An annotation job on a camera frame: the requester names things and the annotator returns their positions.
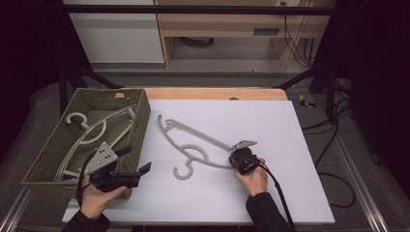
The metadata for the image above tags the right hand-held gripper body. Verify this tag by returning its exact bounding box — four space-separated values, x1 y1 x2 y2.
227 139 261 177

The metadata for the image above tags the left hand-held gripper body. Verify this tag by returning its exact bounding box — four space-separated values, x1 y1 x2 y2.
84 140 141 193

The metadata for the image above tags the grey plastic hanger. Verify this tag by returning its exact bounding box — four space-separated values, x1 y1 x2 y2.
157 114 240 182
54 104 137 182
52 109 136 183

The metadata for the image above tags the green woven basket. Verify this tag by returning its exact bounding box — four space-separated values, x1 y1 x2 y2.
21 87 152 200

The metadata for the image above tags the person's right hand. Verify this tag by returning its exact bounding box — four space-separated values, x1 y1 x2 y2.
233 158 269 198

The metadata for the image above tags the person's left hand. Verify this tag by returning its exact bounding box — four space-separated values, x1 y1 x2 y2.
78 175 129 222

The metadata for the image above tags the white table mat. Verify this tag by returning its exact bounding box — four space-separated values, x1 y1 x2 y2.
62 99 337 225

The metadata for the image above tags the black metal stand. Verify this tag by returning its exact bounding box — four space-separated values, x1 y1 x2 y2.
58 61 124 116
274 62 338 125

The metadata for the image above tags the yellow and black tool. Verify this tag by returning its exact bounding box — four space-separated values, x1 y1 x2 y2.
298 94 317 109

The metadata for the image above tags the white cabinet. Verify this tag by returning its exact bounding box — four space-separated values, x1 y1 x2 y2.
62 0 165 65

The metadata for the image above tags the black curtain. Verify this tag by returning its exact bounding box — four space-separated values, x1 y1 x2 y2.
0 0 95 162
308 0 410 188

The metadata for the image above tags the light wooden desk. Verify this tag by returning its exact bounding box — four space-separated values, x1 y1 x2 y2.
154 0 337 71

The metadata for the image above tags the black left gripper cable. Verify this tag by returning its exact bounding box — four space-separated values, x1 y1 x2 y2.
74 153 96 207

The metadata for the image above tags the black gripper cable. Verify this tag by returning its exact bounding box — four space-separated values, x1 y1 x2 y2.
254 160 298 232
74 153 96 207

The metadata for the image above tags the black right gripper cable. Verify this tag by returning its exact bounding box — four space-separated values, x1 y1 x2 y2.
254 160 298 232

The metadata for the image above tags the black floor cable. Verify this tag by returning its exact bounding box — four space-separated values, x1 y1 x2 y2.
313 124 357 210
301 96 352 136

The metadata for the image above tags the aluminium floor rail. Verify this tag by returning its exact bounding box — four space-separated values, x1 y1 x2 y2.
313 95 393 232
0 187 34 232

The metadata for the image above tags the black desk cable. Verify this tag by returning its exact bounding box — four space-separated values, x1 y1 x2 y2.
281 1 315 69

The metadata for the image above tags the black metal frame bar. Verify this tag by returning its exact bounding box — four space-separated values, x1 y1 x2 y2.
62 4 337 16

